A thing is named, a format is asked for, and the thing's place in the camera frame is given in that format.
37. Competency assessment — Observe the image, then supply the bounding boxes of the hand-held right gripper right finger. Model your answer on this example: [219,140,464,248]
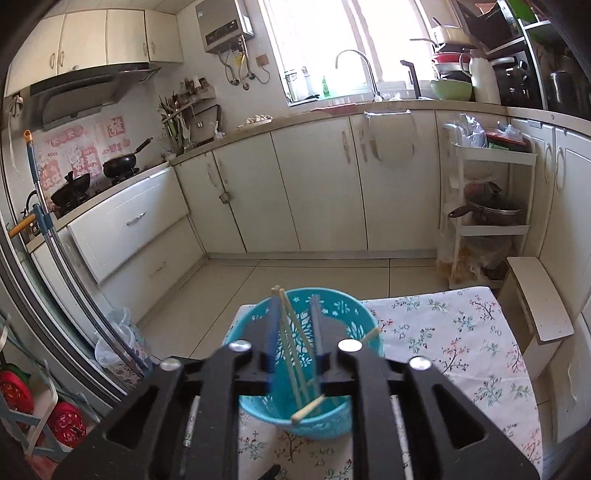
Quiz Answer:
[309,294,541,480]

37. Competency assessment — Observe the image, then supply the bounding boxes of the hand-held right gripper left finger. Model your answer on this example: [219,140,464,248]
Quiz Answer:
[55,293,282,480]

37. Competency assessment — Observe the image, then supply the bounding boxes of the pile of wooden chopsticks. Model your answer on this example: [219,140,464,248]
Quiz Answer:
[271,285,382,423]

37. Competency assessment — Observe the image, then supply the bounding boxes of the teal perforated plastic basket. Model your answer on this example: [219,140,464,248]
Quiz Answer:
[223,287,384,439]

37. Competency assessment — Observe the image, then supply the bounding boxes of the floral tablecloth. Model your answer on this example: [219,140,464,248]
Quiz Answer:
[182,285,543,480]

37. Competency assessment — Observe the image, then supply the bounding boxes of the clear plastic containers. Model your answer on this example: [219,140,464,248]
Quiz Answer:
[95,307,148,384]

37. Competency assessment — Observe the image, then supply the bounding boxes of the plastic bag with food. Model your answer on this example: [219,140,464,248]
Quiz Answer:
[436,235,509,284]

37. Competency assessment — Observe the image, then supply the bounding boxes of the white drawer cabinet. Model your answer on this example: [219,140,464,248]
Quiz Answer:
[67,168,206,319]

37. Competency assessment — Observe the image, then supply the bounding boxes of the hanging clear plastic bag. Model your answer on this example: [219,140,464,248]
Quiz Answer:
[364,110,415,163]

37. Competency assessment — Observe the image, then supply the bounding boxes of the metal pot with lid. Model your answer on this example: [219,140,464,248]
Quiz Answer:
[447,182,527,227]

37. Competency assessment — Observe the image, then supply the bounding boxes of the red round tin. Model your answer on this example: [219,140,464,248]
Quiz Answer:
[46,401,88,448]
[0,364,35,416]

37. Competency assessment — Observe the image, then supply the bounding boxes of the white wooden stool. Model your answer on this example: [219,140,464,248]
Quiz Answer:
[499,256,575,381]

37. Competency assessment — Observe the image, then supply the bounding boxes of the white plate with food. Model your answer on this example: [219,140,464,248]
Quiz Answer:
[236,114,274,130]

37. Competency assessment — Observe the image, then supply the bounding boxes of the black frying pan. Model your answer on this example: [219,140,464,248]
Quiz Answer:
[102,137,154,179]

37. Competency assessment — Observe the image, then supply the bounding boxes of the utensil rack with kitchen tools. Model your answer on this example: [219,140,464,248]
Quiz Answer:
[159,92,220,155]

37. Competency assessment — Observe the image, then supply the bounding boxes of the white storage rack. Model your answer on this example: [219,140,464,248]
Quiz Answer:
[438,121,539,287]

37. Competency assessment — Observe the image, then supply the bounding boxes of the clear glass jar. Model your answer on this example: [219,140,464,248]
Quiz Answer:
[284,67,310,102]

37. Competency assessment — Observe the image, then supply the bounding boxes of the black wok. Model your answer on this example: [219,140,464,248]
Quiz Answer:
[50,172,92,208]

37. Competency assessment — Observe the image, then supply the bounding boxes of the chrome sink faucet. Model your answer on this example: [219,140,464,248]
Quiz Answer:
[335,50,382,102]

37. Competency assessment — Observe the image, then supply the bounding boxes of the blue mop pole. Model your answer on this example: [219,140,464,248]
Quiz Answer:
[23,130,153,379]

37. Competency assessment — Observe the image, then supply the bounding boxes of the red and dark packet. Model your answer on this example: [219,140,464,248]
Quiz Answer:
[485,122,532,153]

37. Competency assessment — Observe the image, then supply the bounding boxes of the black tap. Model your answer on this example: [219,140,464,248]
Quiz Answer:
[400,60,422,100]

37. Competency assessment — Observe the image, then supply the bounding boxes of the green bowl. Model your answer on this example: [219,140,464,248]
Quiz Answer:
[429,79,475,102]

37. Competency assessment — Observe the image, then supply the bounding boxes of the dark kettle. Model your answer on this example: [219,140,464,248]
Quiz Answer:
[21,189,47,222]

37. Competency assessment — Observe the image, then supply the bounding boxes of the cream tall cabinet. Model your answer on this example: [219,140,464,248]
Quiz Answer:
[508,117,591,296]

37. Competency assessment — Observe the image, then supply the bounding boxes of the kitchen window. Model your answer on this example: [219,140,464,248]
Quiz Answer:
[259,0,439,107]

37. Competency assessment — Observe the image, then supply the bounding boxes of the white thermos jug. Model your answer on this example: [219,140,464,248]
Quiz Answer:
[459,51,502,104]

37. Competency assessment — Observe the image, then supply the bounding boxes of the stack of pots and bowls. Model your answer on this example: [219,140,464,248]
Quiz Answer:
[409,18,476,81]

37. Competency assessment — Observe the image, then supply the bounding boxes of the grey range hood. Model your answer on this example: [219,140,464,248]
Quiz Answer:
[4,65,162,132]

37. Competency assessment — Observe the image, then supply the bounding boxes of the black countertop oven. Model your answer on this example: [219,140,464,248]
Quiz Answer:
[489,51,543,109]

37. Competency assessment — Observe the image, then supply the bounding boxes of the white water heater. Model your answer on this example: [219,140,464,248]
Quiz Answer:
[195,0,254,54]

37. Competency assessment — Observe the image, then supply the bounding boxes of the steel pot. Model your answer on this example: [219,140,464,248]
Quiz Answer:
[547,69,573,112]

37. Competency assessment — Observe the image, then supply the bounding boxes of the cream upper cabinets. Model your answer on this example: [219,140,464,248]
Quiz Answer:
[4,9,185,95]

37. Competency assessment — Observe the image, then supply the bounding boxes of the black storage shelf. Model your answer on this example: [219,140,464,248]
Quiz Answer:
[455,0,591,116]

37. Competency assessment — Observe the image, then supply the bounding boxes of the red patterned wall stickers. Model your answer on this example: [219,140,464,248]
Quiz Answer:
[34,115,125,185]

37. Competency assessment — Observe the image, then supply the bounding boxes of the wooden handle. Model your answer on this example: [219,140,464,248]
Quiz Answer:
[8,215,36,237]

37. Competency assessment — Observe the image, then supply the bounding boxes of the water heater hoses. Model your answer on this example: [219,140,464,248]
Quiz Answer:
[219,46,271,88]

